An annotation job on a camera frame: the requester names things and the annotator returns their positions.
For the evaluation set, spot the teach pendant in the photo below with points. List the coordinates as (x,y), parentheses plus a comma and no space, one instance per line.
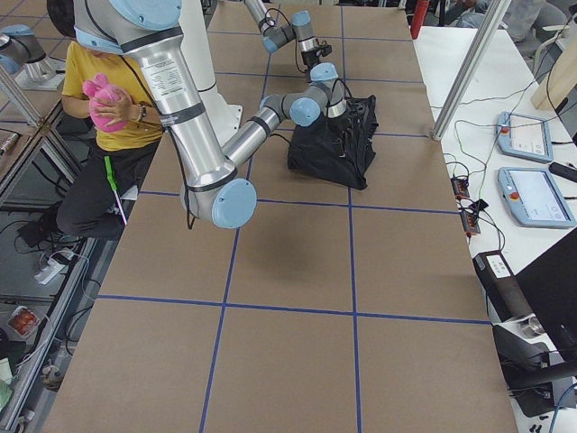
(533,198)
(524,136)

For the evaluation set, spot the red food tray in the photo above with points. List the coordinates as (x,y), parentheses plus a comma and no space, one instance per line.
(23,321)

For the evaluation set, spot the black device box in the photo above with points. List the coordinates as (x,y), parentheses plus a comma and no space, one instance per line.
(504,299)

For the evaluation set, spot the orange circuit board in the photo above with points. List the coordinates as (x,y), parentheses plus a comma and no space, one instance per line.
(470,223)
(460,187)

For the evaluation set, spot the green pink stick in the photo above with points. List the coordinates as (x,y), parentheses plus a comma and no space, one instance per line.
(109,170)

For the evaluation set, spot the black printed t-shirt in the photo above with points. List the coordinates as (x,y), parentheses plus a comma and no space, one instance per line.
(342,159)

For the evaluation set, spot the white power strip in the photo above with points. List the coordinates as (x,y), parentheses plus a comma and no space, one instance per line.
(55,264)

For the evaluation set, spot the upper teach pendant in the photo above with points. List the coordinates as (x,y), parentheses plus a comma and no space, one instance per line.
(524,136)

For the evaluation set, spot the person in yellow shirt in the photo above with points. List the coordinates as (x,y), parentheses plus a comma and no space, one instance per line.
(87,209)

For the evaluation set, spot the orange circuit board lower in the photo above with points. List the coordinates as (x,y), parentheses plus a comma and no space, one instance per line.
(470,223)

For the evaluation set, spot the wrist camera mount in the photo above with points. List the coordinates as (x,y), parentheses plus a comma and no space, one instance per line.
(313,56)

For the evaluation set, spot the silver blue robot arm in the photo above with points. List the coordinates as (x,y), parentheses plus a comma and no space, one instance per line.
(152,32)
(278,31)

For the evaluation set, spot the orange circuit board upper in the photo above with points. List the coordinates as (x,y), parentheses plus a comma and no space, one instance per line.
(460,187)

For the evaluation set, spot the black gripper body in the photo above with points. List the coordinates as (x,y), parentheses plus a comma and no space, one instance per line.
(339,122)

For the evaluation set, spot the lower teach pendant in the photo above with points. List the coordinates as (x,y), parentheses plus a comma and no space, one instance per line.
(533,198)

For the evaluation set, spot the pink plush toy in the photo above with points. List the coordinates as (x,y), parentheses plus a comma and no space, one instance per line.
(100,92)

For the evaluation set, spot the person's hand on plush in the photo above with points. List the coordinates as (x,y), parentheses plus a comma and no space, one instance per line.
(113,115)

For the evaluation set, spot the aluminium frame post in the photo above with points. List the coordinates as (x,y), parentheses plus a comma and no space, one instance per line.
(471,61)

